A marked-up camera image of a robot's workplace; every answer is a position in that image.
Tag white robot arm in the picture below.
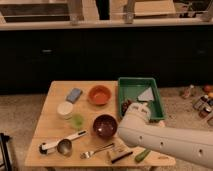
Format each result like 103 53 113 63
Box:
117 103 213 169

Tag black object at floor left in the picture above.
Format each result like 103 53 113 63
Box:
0 133 12 171

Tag silver fork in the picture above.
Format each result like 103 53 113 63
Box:
80 143 115 159

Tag green plastic tray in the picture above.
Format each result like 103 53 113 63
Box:
118 77 165 121

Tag green translucent cup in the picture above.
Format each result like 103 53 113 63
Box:
70 114 84 130

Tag blue sponge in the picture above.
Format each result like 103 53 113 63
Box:
66 88 83 103

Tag white handled measuring scoop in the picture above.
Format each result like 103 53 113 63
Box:
39 130 87 155

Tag bottles on floor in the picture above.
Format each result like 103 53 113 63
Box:
181 85 213 119

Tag wooden eraser with black felt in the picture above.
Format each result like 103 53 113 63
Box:
107 144 133 164

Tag wooden table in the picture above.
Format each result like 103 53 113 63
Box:
25 81 176 171

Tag purple bowl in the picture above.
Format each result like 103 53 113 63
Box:
93 114 117 139

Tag dark grapes bunch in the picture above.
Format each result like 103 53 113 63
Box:
121 99 132 115

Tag green cucumber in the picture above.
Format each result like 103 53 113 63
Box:
135 149 150 163

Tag dark cabinet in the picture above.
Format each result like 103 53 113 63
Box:
0 26 213 94

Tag orange bowl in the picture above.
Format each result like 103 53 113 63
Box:
88 85 111 105

